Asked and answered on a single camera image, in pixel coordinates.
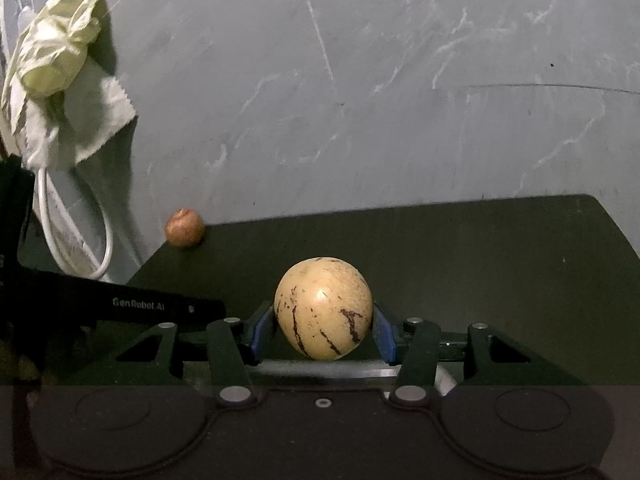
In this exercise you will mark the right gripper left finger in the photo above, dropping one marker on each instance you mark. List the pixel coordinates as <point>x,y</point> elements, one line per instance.
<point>221,354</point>

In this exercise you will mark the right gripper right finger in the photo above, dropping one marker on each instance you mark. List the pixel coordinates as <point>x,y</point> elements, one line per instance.
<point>488,357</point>

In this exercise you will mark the large striped pepino melon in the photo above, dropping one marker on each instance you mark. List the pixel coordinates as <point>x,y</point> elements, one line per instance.
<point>324,307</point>

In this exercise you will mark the metal tray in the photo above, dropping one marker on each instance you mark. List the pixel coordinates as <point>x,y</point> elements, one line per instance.
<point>342,375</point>

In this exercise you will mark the black mat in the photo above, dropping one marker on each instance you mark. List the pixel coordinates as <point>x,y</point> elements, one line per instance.
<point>554,273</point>

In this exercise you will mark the red apple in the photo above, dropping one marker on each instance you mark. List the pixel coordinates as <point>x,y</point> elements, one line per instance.
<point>184,228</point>

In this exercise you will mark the white and yellow cloth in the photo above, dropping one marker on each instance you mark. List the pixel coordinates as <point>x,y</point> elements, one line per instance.
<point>61,104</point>

